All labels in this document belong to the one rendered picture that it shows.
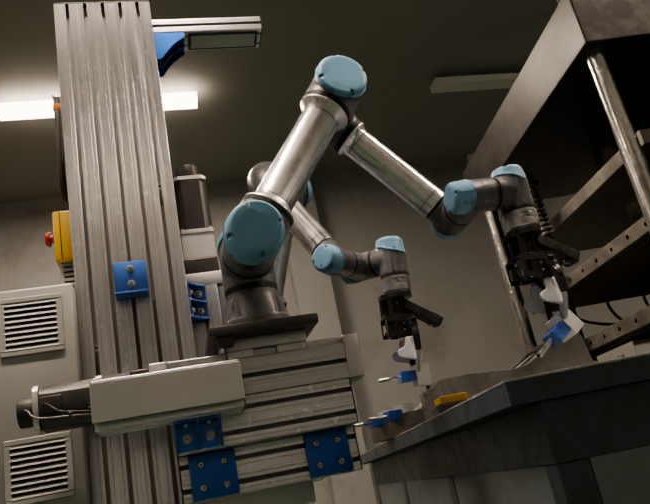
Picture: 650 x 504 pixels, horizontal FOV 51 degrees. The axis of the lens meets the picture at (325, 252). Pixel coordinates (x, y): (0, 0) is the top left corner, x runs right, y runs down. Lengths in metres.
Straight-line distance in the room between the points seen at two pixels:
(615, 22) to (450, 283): 3.91
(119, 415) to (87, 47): 1.06
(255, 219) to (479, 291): 4.82
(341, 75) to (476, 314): 4.60
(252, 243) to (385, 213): 4.74
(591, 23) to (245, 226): 1.40
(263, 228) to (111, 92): 0.71
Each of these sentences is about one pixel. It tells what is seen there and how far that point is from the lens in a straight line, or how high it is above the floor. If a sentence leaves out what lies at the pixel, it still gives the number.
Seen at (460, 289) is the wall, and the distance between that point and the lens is 6.00.
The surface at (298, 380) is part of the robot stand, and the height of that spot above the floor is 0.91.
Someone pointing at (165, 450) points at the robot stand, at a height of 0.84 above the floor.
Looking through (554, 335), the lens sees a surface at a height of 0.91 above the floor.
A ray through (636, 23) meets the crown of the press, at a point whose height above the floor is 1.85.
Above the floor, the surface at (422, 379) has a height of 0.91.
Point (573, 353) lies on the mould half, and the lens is 1.79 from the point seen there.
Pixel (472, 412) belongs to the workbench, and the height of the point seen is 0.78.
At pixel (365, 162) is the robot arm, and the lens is 1.66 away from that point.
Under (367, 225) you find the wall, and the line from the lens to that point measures 5.94.
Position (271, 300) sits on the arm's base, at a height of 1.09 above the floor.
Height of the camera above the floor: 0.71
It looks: 19 degrees up
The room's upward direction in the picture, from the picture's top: 12 degrees counter-clockwise
